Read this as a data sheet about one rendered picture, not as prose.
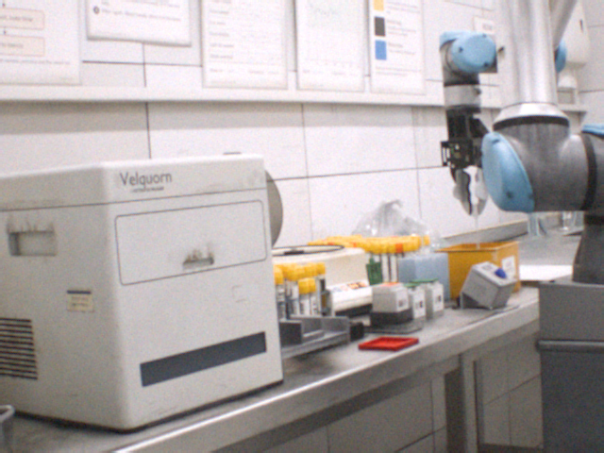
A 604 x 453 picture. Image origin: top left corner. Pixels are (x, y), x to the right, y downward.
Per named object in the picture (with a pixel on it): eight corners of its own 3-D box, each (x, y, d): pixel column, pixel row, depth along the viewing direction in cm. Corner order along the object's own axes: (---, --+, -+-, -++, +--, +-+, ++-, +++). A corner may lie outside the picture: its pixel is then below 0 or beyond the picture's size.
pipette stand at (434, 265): (425, 313, 176) (421, 259, 176) (395, 312, 181) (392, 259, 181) (457, 305, 183) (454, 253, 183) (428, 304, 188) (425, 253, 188)
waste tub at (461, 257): (498, 299, 185) (495, 248, 184) (437, 300, 192) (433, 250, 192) (522, 290, 196) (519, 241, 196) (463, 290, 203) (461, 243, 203)
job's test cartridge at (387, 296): (396, 325, 158) (394, 286, 158) (373, 324, 161) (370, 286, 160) (410, 320, 161) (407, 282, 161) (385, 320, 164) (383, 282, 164)
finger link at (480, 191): (469, 216, 188) (462, 170, 188) (480, 214, 193) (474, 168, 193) (484, 214, 187) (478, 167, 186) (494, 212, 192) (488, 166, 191)
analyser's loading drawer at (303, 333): (259, 374, 124) (256, 334, 124) (221, 370, 128) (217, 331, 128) (350, 343, 140) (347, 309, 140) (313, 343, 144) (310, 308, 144)
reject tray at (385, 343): (395, 351, 142) (395, 345, 142) (358, 349, 146) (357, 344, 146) (419, 343, 148) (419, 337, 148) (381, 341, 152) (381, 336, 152)
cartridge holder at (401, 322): (407, 334, 156) (405, 312, 156) (360, 332, 161) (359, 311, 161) (423, 328, 160) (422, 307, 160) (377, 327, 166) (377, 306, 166)
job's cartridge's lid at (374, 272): (366, 259, 160) (363, 259, 161) (372, 287, 160) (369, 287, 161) (379, 256, 164) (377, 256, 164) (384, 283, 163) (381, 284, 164)
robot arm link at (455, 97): (451, 89, 195) (488, 85, 191) (454, 111, 196) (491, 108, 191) (436, 88, 189) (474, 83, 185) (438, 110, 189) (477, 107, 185)
